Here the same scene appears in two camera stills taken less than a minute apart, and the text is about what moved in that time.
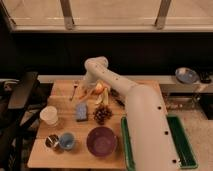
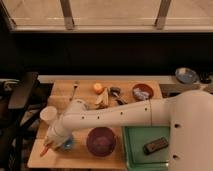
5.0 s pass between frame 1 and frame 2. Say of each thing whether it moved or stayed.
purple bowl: stayed
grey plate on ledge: stayed
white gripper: moved
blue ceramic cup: stayed
